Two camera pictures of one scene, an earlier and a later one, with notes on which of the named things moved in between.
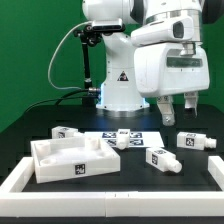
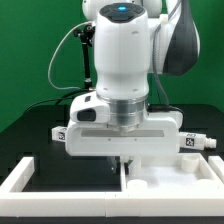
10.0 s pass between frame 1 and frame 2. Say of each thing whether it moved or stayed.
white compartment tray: moved
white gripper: moved
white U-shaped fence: stayed
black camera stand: stayed
